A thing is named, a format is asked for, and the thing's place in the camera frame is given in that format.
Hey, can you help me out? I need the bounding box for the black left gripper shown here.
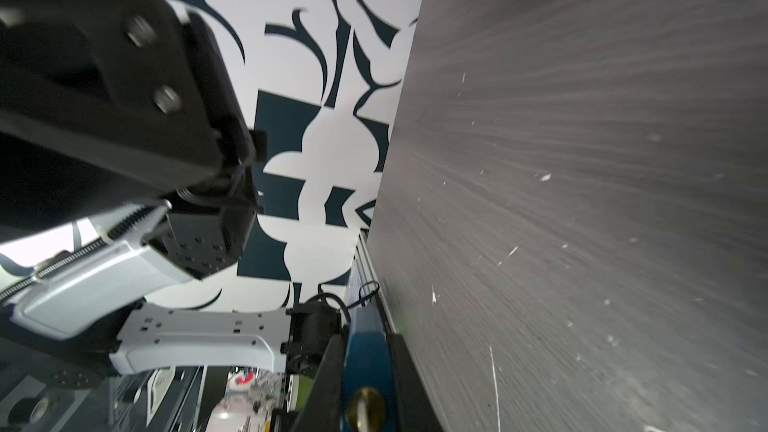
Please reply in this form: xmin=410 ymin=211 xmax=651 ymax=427
xmin=0 ymin=0 xmax=268 ymax=235

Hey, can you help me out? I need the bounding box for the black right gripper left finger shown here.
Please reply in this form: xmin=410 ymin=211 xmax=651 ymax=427
xmin=290 ymin=335 xmax=345 ymax=432

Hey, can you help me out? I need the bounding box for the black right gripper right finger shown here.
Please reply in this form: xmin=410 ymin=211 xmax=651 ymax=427
xmin=387 ymin=334 xmax=444 ymax=432

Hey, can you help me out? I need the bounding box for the blue padlock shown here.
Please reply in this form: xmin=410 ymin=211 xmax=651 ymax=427
xmin=341 ymin=281 xmax=399 ymax=431

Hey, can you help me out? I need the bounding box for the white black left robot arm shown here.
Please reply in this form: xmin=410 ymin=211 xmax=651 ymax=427
xmin=1 ymin=0 xmax=345 ymax=388

